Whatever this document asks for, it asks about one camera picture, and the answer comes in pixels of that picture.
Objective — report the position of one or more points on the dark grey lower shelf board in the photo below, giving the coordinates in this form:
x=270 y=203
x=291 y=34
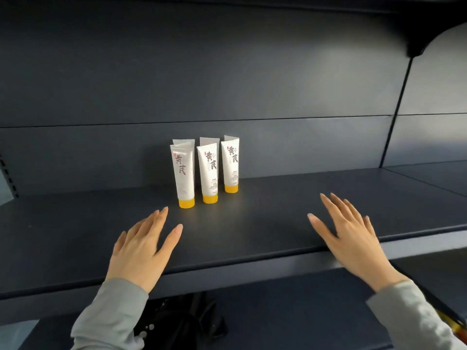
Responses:
x=292 y=313

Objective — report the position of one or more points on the person's right little finger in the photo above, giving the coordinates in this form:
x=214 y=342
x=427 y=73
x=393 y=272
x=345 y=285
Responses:
x=369 y=224

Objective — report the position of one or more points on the person's right hand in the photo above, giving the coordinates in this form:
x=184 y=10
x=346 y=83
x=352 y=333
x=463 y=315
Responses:
x=357 y=247

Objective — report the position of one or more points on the person's right forearm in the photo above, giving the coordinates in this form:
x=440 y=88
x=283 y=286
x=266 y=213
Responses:
x=408 y=317

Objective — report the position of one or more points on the red and yellow packet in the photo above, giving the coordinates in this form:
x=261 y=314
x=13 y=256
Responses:
x=454 y=324

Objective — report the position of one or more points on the slotted shelf upright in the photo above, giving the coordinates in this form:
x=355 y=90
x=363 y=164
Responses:
x=8 y=174

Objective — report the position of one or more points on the person's right middle finger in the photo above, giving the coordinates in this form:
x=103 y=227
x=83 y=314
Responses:
x=343 y=209

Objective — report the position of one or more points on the person's left forearm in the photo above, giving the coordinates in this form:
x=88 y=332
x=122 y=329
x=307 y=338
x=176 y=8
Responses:
x=109 y=317

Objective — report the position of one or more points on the person's left middle finger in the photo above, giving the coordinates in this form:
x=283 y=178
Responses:
x=149 y=221

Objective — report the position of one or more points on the person's left hand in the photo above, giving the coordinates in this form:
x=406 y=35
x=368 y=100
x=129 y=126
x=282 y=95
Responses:
x=137 y=255

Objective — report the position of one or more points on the black bag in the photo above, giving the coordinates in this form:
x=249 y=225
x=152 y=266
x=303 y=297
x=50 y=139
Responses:
x=182 y=320

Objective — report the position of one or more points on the person's left little finger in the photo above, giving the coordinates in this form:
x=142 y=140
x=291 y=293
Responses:
x=119 y=242

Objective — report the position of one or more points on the black shelf bracket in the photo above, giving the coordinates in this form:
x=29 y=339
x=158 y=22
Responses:
x=423 y=36

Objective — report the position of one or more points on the person's right thumb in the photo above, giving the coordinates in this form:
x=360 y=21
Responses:
x=321 y=227

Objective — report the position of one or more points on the dark grey metal shelf board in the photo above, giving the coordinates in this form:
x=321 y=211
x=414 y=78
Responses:
x=434 y=176
x=255 y=215

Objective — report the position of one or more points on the person's left thumb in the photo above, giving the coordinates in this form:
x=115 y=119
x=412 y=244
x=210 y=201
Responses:
x=172 y=241

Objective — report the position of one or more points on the group of white yellow-capped tubes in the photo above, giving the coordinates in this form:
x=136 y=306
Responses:
x=208 y=171

